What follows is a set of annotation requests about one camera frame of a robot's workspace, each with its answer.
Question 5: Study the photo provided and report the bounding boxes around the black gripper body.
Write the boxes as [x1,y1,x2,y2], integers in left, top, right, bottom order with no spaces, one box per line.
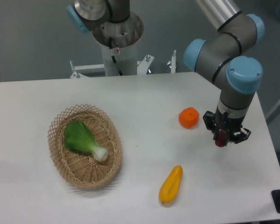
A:
[213,111,245,140]

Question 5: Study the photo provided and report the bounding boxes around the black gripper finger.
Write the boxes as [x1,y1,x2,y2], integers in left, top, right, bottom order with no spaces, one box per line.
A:
[229,127,251,144]
[203,111,217,140]

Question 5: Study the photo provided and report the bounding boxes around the red sweet potato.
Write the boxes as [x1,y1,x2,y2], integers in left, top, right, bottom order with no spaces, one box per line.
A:
[215,130,227,147]

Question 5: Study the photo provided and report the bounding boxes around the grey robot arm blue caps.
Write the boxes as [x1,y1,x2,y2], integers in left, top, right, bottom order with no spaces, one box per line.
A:
[67,0,265,147]

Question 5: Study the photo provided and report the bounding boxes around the woven wicker basket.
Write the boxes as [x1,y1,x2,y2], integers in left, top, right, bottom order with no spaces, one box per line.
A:
[48,105,122,189]

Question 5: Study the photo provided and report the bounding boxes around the orange tangerine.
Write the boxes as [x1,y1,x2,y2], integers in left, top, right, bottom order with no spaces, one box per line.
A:
[178,107,200,129]

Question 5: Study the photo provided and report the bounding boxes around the green bok choy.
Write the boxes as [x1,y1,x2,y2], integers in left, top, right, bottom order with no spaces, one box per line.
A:
[63,120,109,162]

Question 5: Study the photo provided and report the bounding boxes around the white metal base frame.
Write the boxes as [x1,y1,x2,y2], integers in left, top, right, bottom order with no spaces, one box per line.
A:
[69,49,178,78]

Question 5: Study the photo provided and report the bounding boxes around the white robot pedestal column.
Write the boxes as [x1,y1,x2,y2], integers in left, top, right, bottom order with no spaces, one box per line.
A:
[91,13,144,77]

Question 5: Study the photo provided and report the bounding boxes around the black cable on pedestal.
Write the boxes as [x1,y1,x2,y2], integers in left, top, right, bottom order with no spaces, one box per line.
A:
[108,36,124,77]

